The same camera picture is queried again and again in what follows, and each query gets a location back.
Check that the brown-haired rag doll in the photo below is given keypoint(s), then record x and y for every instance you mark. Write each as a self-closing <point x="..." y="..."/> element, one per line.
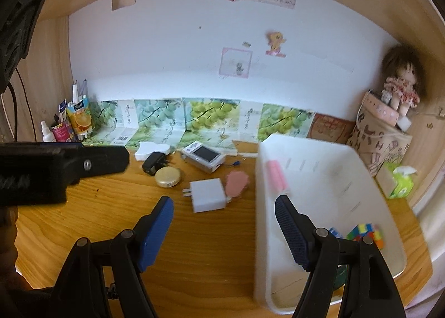
<point x="403" y="88"/>

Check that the small blue white item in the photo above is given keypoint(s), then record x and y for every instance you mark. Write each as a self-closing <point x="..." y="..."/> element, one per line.
<point x="335" y="233"/>

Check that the white plastic bin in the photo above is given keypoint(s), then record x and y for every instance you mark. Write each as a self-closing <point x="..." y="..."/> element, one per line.
<point x="330" y="179"/>

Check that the small grey plush toy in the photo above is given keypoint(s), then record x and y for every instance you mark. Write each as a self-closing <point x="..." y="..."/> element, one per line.
<point x="386" y="96"/>

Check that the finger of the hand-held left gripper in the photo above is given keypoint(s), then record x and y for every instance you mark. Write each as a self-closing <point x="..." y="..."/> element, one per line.
<point x="107" y="159"/>

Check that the grape print cardboard lining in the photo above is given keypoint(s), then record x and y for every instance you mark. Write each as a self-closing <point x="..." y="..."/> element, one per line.
<point x="208" y="116"/>

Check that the white power adapter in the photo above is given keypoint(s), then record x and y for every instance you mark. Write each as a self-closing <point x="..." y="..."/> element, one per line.
<point x="404" y="123"/>

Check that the letter print fabric bag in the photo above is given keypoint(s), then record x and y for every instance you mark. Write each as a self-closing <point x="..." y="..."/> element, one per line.
<point x="379" y="144"/>

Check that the green tissue pack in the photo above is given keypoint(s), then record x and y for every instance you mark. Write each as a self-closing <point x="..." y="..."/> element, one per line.
<point x="401" y="182"/>

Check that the white small screen device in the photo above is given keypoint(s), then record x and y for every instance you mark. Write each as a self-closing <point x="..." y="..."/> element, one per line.
<point x="201" y="154"/>

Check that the small green black box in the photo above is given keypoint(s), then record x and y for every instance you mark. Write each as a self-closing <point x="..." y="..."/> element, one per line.
<point x="341" y="278"/>

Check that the blue white tube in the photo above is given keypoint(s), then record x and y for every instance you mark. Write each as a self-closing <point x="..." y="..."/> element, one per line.
<point x="62" y="109"/>

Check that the pink can pen holder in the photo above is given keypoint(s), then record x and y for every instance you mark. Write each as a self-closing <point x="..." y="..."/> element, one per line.
<point x="62" y="133"/>

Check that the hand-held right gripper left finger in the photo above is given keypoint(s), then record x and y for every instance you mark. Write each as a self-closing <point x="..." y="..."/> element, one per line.
<point x="154" y="231"/>

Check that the pink round object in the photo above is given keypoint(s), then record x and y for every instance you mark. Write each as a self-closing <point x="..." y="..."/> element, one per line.
<point x="237" y="182"/>

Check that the gold round compact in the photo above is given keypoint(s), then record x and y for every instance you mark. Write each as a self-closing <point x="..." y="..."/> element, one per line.
<point x="168" y="177"/>

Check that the white spray bottle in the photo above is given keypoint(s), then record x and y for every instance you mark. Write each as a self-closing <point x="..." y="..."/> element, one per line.
<point x="48" y="134"/>

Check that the white paper strip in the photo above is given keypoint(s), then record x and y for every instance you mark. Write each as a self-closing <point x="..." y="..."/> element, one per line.
<point x="247" y="155"/>

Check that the wooden desk cubby frame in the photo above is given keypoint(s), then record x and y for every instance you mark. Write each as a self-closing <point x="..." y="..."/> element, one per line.
<point x="52" y="60"/>

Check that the pink round box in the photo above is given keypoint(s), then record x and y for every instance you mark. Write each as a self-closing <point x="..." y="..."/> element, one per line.
<point x="380" y="109"/>

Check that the multicolour puzzle cube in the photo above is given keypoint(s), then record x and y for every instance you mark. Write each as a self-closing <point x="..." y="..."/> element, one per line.
<point x="365" y="232"/>

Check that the orange juice carton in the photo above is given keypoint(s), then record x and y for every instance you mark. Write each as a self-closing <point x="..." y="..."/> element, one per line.
<point x="80" y="119"/>

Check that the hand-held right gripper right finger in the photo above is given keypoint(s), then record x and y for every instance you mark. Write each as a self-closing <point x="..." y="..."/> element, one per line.
<point x="290" y="231"/>

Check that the white marker pen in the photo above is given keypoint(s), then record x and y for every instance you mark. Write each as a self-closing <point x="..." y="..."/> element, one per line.
<point x="74" y="93"/>

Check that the white charger block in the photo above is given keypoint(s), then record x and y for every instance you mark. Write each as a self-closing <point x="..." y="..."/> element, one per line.
<point x="207" y="196"/>

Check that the pink plastic tube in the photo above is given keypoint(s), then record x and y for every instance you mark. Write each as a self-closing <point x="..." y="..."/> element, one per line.
<point x="276" y="175"/>

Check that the pink square wall note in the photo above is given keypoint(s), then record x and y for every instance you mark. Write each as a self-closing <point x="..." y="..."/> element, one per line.
<point x="236" y="62"/>

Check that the white cloud-shaped box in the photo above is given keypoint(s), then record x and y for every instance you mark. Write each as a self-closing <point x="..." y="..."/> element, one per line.
<point x="149" y="150"/>

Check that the brown cardboard panel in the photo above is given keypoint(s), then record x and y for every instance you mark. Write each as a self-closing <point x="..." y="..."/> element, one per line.
<point x="328" y="128"/>

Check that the black charger adapter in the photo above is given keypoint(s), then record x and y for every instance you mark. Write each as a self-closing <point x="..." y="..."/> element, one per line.
<point x="153" y="163"/>

